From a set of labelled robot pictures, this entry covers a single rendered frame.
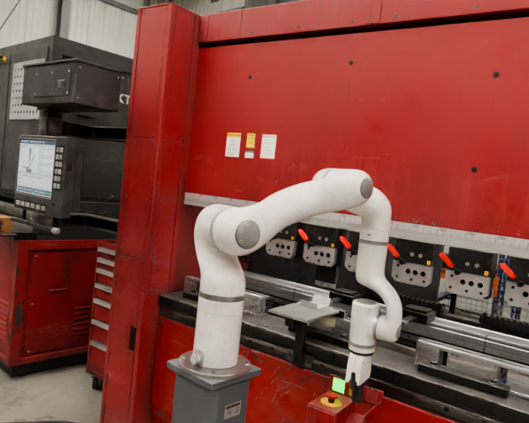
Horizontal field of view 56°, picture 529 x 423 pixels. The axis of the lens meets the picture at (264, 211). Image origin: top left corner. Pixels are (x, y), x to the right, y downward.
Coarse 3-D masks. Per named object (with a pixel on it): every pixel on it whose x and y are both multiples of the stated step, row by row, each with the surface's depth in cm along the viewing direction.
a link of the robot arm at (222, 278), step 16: (208, 208) 132; (208, 224) 126; (208, 240) 128; (208, 256) 130; (224, 256) 132; (208, 272) 127; (224, 272) 126; (240, 272) 130; (208, 288) 125; (224, 288) 124; (240, 288) 127
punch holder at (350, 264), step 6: (348, 234) 202; (354, 234) 201; (348, 240) 202; (354, 240) 201; (354, 246) 200; (348, 252) 202; (348, 258) 202; (354, 258) 200; (348, 264) 202; (354, 264) 200; (348, 270) 201; (354, 270) 200
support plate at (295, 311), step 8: (272, 312) 195; (280, 312) 193; (288, 312) 194; (296, 312) 196; (304, 312) 197; (312, 312) 198; (320, 312) 200; (328, 312) 201; (336, 312) 204; (296, 320) 188; (304, 320) 186; (312, 320) 189
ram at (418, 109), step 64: (256, 64) 231; (320, 64) 212; (384, 64) 195; (448, 64) 180; (512, 64) 168; (192, 128) 255; (256, 128) 231; (320, 128) 211; (384, 128) 194; (448, 128) 180; (512, 128) 168; (192, 192) 254; (256, 192) 230; (384, 192) 194; (448, 192) 179; (512, 192) 167
